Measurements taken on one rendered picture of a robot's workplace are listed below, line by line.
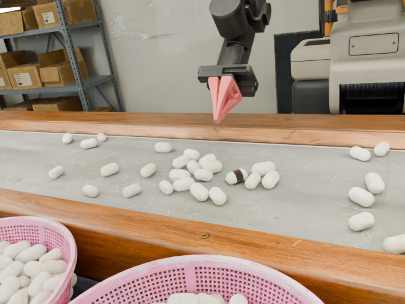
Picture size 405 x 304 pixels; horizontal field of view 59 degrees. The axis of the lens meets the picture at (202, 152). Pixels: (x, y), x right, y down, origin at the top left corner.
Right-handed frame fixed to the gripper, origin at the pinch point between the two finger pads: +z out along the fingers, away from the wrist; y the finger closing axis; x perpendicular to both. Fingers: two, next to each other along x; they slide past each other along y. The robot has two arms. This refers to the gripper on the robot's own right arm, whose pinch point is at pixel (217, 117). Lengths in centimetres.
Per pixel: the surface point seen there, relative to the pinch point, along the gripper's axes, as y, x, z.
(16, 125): -69, 10, -1
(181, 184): -0.5, -4.8, 14.7
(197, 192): 3.5, -6.3, 15.9
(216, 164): 2.2, -0.2, 9.1
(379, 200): 26.9, -1.1, 12.1
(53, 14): -191, 76, -123
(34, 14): -214, 76, -126
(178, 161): -5.1, -0.2, 9.1
